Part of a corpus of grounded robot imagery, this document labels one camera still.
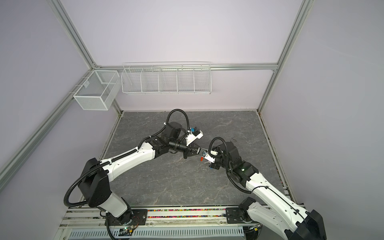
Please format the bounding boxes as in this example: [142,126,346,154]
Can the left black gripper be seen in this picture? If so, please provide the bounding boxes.
[169,138,204,159]

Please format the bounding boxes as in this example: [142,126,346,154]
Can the metal keyring with shoe plate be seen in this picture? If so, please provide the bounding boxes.
[199,152,207,159]

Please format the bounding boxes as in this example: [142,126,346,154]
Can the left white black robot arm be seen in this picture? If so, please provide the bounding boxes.
[63,109,204,225]

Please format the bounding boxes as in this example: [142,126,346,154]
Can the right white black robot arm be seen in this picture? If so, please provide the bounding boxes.
[208,137,327,240]

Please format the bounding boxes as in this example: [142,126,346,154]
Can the white mesh box basket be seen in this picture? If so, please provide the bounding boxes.
[74,70,121,111]

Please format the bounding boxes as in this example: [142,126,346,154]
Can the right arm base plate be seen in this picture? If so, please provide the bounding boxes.
[224,197,256,224]

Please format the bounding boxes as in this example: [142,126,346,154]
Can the white vented cable duct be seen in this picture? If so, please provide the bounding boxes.
[68,227,245,240]

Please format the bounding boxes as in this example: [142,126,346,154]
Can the white wire basket long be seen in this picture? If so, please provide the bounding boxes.
[121,62,212,95]

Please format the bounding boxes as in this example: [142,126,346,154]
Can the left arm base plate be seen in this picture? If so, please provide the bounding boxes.
[106,209,148,226]

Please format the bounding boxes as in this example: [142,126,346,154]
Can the aluminium frame profiles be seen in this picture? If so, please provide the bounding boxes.
[0,0,314,193]

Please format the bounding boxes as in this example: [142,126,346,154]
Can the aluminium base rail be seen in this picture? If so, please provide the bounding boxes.
[59,206,259,229]

